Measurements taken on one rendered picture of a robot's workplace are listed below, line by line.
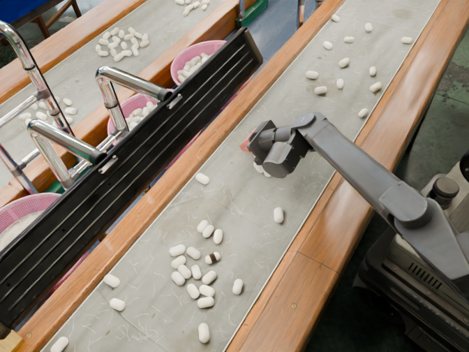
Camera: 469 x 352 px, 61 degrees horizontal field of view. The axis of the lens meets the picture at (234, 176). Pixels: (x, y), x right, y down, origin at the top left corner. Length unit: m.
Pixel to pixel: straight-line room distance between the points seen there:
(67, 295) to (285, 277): 0.44
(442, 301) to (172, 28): 1.25
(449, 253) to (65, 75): 1.24
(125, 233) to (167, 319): 0.21
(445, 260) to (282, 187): 0.56
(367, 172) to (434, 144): 1.60
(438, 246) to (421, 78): 0.85
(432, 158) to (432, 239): 1.67
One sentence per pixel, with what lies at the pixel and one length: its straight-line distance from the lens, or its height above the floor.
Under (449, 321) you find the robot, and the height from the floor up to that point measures 0.34.
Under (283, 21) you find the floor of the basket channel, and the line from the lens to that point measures 1.66.
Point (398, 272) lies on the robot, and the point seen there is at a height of 0.36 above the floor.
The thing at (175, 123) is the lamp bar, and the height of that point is 1.08.
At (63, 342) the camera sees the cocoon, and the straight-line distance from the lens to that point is 0.88.
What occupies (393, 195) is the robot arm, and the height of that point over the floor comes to 1.10.
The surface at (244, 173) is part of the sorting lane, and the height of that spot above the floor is 0.74.
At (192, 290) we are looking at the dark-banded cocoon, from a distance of 0.84.
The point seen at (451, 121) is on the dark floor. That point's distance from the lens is 2.39.
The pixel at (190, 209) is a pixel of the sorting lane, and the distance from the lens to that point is 0.95.
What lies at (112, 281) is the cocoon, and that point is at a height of 0.76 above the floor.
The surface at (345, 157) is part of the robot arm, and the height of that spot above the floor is 1.00.
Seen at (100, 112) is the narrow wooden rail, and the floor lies 0.76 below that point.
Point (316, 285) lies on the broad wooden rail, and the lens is 0.83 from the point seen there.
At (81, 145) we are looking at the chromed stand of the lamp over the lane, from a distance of 0.61.
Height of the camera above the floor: 1.53
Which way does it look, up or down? 52 degrees down
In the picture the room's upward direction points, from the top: 5 degrees counter-clockwise
